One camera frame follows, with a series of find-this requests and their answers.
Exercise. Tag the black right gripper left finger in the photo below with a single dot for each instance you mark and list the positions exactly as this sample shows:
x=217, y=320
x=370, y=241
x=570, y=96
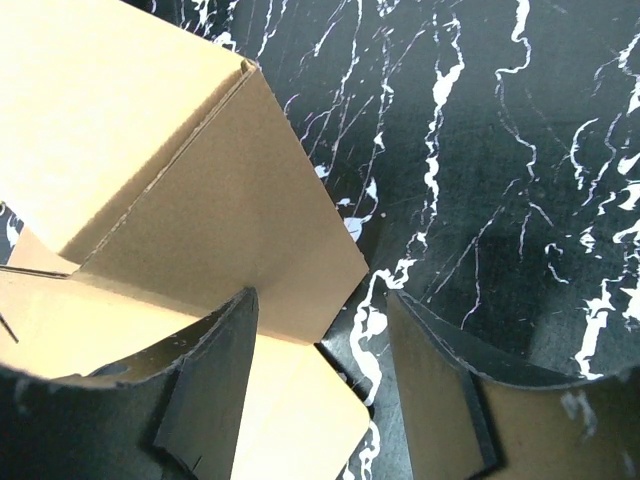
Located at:
x=170, y=411

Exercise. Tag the brown cardboard box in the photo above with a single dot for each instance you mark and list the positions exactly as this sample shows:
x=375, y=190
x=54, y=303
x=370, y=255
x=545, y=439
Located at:
x=156, y=176

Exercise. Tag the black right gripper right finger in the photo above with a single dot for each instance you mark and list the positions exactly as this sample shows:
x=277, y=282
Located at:
x=473, y=411

